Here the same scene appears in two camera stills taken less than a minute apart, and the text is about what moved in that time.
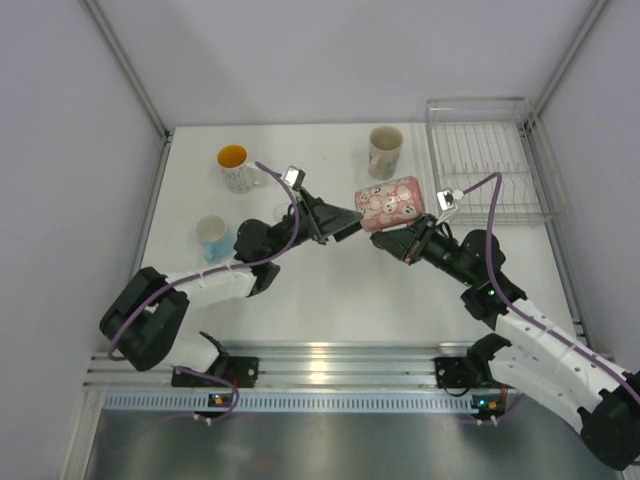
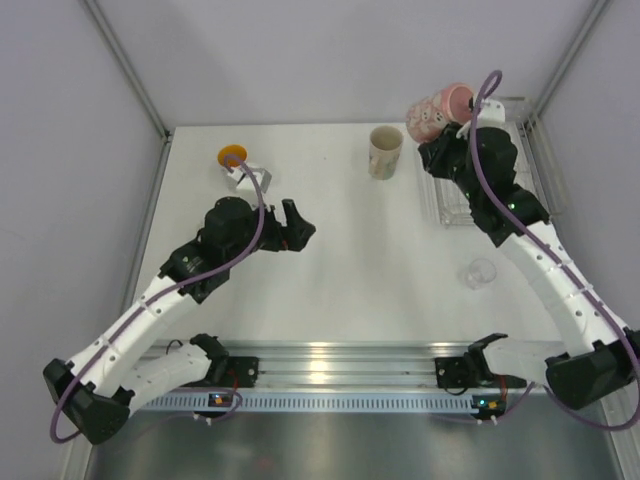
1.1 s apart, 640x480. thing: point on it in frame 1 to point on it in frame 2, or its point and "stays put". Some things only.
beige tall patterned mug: x=385 y=147 stays put
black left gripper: x=319 y=219 to x=294 y=236
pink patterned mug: x=391 y=203 to x=450 y=104
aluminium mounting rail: x=336 y=366 stays put
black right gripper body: x=433 y=246 to x=449 y=159
